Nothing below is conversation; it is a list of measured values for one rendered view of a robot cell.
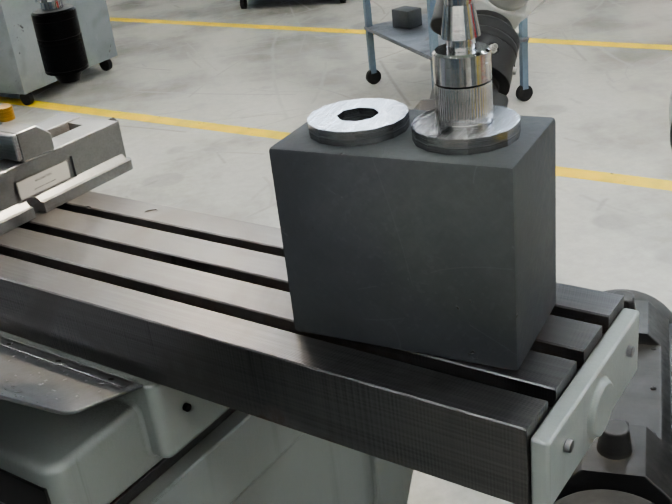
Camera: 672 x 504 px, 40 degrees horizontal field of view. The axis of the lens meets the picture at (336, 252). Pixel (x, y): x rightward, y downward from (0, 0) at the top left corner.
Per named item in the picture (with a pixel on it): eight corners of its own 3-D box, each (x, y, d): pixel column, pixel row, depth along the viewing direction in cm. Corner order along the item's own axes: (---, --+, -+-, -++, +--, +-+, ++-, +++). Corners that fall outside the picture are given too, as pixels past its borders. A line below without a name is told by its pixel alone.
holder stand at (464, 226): (350, 273, 98) (329, 90, 89) (557, 304, 88) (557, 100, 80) (293, 332, 89) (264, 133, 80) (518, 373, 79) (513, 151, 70)
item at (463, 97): (485, 108, 80) (482, 49, 78) (500, 125, 76) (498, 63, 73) (431, 116, 80) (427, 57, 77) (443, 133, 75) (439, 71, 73)
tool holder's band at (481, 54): (482, 49, 78) (482, 37, 77) (498, 63, 73) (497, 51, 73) (427, 57, 77) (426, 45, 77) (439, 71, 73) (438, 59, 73)
